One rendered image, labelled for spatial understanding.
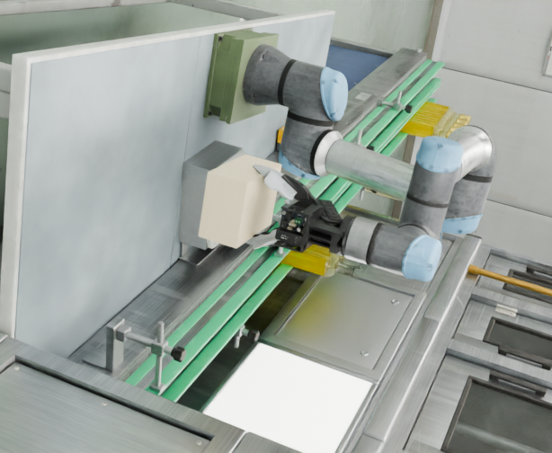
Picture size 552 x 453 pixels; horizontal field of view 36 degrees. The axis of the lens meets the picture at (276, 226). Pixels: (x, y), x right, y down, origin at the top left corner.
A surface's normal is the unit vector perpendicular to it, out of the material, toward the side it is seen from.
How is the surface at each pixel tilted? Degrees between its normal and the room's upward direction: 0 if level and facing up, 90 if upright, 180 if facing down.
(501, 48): 90
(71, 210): 0
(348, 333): 90
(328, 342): 90
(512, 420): 90
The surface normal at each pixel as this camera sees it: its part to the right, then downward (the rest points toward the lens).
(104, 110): 0.91, 0.28
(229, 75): -0.38, 0.28
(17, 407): 0.11, -0.87
